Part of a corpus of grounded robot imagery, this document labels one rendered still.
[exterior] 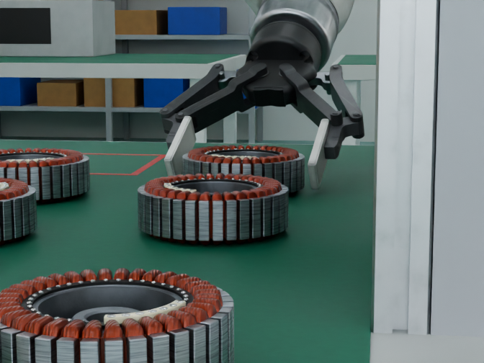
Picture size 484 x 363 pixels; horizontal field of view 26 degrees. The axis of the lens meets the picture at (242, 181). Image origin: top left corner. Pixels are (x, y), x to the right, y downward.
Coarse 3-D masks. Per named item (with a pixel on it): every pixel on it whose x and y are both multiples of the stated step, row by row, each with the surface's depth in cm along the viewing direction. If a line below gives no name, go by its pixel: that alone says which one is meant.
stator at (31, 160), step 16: (0, 160) 90; (16, 160) 90; (32, 160) 90; (48, 160) 90; (64, 160) 91; (80, 160) 93; (0, 176) 88; (16, 176) 89; (32, 176) 89; (48, 176) 89; (64, 176) 90; (80, 176) 92; (48, 192) 89; (64, 192) 90; (80, 192) 92
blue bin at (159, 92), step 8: (144, 80) 725; (152, 80) 724; (160, 80) 723; (168, 80) 722; (176, 80) 721; (184, 80) 726; (144, 88) 726; (152, 88) 725; (160, 88) 724; (168, 88) 723; (176, 88) 722; (184, 88) 727; (144, 96) 727; (152, 96) 726; (160, 96) 725; (168, 96) 724; (176, 96) 723; (144, 104) 728; (152, 104) 727; (160, 104) 726
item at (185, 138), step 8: (184, 120) 101; (184, 128) 100; (192, 128) 102; (176, 136) 99; (184, 136) 100; (192, 136) 102; (176, 144) 98; (184, 144) 100; (192, 144) 102; (168, 152) 98; (176, 152) 98; (184, 152) 100; (168, 160) 97; (176, 160) 98; (168, 168) 97; (176, 168) 98
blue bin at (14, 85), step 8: (0, 80) 738; (8, 80) 737; (16, 80) 736; (24, 80) 745; (32, 80) 760; (40, 80) 776; (0, 88) 739; (8, 88) 738; (16, 88) 737; (24, 88) 745; (32, 88) 761; (0, 96) 740; (8, 96) 739; (16, 96) 738; (24, 96) 746; (32, 96) 761; (0, 104) 741; (8, 104) 740; (16, 104) 739; (24, 104) 746
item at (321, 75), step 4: (320, 72) 106; (324, 72) 106; (328, 72) 105; (316, 76) 106; (320, 76) 106; (324, 76) 106; (328, 76) 104; (312, 80) 106; (316, 80) 106; (320, 80) 106; (324, 80) 105; (328, 80) 105; (312, 84) 106; (316, 84) 106; (320, 84) 106; (324, 84) 105; (328, 84) 105; (324, 88) 105; (328, 88) 105; (328, 92) 106
